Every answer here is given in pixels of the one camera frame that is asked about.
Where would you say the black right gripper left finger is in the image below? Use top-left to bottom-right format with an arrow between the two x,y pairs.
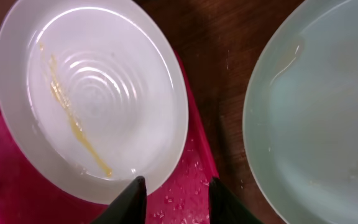
91,176 -> 147,224

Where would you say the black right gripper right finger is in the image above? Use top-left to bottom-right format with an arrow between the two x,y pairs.
208,177 -> 263,224

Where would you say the white round plate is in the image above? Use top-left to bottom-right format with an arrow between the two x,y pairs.
0,0 -> 189,204

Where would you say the light green plate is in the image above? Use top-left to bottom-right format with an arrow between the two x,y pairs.
243,0 -> 358,223

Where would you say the red plastic tray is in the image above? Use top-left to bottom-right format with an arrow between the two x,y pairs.
0,51 -> 220,224

